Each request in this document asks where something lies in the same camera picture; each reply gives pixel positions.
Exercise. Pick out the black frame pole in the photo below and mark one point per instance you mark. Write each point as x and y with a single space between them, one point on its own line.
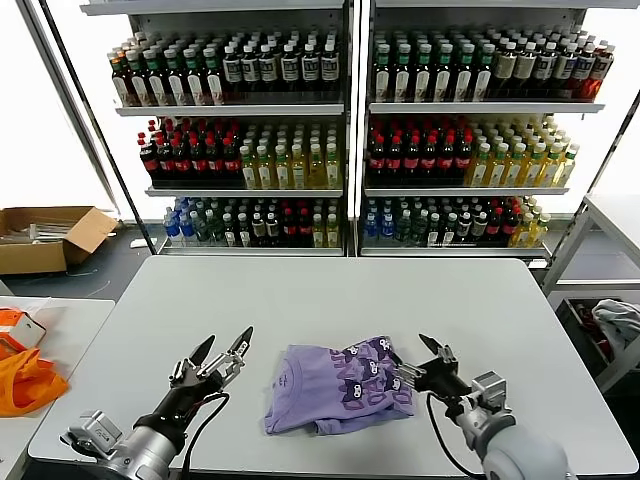
98 125
612 145

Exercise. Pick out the orange and white box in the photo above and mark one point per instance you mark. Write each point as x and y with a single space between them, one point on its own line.
20 332

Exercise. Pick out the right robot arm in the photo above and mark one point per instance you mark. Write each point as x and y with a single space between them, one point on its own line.
520 450

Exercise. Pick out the white-capped dark tea bottle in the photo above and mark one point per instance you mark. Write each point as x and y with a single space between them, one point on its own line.
229 231
465 229
258 229
450 231
244 231
435 231
272 229
480 228

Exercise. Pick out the yellow juice bottle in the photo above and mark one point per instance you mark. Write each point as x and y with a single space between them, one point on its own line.
499 169
316 169
516 169
332 231
282 170
481 169
265 170
524 231
540 229
568 167
534 169
552 168
333 169
298 170
319 231
248 170

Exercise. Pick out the white side table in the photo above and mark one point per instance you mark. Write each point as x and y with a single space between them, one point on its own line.
75 320

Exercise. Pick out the red drink bottle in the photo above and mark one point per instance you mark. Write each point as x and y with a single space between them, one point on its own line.
602 72

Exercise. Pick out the dark bottle grey label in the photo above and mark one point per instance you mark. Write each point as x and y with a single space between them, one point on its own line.
270 70
544 67
330 68
584 70
290 69
525 67
505 67
251 70
565 68
310 69
233 70

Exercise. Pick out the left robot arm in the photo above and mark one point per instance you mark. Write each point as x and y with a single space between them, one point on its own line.
145 450

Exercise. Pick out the orange cloth bag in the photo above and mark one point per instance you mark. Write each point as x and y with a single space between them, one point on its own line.
25 385

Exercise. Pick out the green-label water bottle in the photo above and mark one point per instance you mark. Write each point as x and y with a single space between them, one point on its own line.
404 228
216 228
202 228
420 228

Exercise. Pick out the purple t-shirt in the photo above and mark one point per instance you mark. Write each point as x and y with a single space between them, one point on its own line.
310 390

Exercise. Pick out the red cloth item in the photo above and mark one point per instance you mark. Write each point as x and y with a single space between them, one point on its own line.
592 325

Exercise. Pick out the open cardboard box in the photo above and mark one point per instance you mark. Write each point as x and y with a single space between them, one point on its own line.
30 257

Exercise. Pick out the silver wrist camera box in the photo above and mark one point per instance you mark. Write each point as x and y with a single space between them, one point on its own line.
489 386
95 431

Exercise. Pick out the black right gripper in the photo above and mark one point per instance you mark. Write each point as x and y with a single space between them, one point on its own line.
442 382

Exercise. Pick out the grey white crumpled cloth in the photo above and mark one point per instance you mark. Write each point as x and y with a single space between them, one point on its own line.
617 320

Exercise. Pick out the clear plastic packets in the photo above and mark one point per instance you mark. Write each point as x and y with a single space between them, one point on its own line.
35 231

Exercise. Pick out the grey metal shelf unit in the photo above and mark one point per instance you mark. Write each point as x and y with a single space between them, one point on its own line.
230 110
485 108

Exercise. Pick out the orange drink bottle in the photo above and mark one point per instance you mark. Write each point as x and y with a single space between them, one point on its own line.
120 75

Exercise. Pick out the blue-label water bottle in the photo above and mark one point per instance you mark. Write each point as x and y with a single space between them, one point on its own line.
172 226
371 226
388 226
187 226

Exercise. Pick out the green-capped dark drink bottle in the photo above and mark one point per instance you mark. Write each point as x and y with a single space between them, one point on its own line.
443 75
214 80
403 75
483 75
175 80
194 80
464 75
137 80
423 75
155 80
383 75

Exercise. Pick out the small white paper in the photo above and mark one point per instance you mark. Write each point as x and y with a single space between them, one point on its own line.
137 243

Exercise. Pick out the black storage bin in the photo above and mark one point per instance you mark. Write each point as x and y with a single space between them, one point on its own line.
575 340

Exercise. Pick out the white metal rack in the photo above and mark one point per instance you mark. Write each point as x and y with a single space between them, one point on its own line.
570 245

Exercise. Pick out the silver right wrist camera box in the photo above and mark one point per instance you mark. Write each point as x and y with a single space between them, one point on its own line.
489 386

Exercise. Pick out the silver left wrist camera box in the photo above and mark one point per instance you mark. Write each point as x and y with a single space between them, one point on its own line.
95 431

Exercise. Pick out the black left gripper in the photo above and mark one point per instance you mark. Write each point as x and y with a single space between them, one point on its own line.
185 405

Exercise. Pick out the white frame beam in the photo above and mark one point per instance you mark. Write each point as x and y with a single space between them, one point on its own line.
70 107

